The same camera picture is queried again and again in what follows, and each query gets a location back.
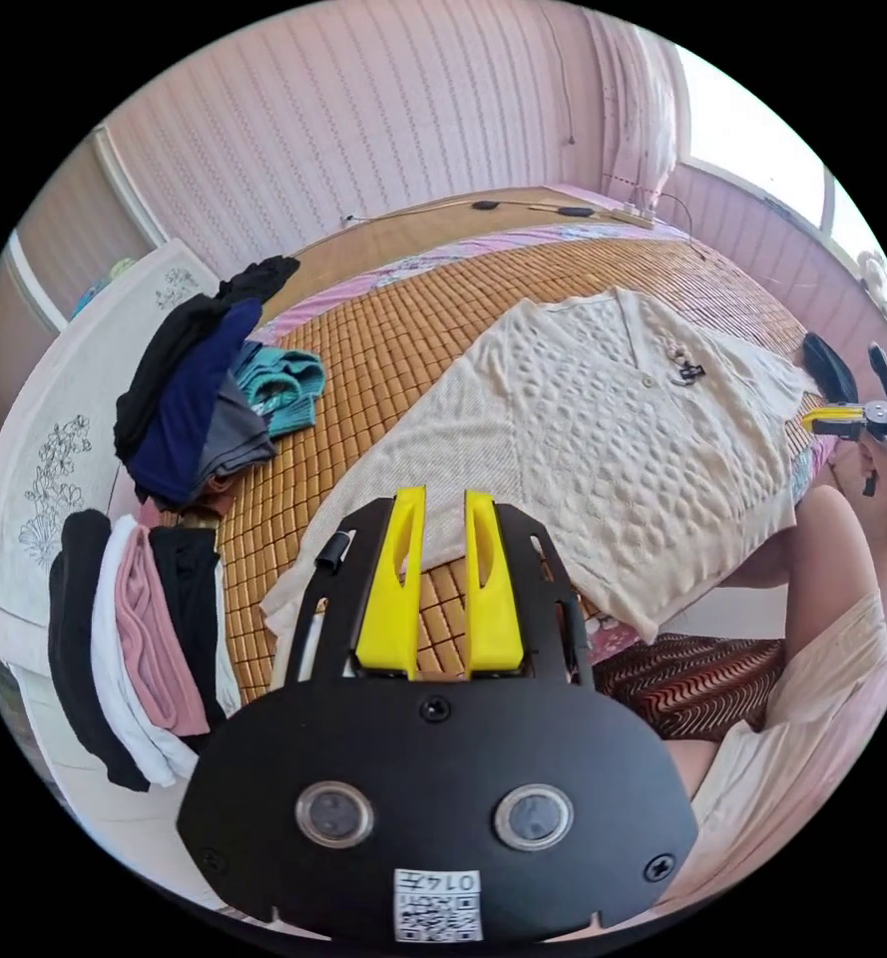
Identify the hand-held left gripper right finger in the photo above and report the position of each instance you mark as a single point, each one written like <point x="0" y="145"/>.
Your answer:
<point x="491" y="621"/>

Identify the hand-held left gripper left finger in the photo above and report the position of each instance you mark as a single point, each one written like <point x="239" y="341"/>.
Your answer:
<point x="391" y="614"/>

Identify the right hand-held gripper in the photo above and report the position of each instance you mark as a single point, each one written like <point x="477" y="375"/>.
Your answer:
<point x="831" y="368"/>

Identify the white knitted cardigan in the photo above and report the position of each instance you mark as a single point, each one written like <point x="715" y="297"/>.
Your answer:
<point x="600" y="449"/>

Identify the brown wavy patterned cushion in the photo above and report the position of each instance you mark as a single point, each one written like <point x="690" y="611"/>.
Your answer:
<point x="690" y="688"/>

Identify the black white pink clothes pile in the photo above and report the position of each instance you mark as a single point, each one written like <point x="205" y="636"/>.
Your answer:
<point x="151" y="621"/>

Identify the bed with woven mat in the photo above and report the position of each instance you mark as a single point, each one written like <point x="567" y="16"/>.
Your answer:
<point x="383" y="359"/>

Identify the white power strip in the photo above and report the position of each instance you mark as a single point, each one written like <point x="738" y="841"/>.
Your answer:
<point x="632" y="216"/>

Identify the person's body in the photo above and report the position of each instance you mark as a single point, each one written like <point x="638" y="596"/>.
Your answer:
<point x="825" y="711"/>

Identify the dark and teal clothes pile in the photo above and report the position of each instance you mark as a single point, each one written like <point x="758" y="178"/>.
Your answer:
<point x="188" y="404"/>

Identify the window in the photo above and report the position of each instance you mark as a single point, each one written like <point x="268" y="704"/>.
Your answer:
<point x="750" y="127"/>

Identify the pink curtain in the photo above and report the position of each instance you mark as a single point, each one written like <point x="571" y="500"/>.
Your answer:
<point x="637" y="97"/>

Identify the white headboard with flower drawings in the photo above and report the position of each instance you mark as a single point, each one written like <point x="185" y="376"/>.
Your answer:
<point x="114" y="329"/>

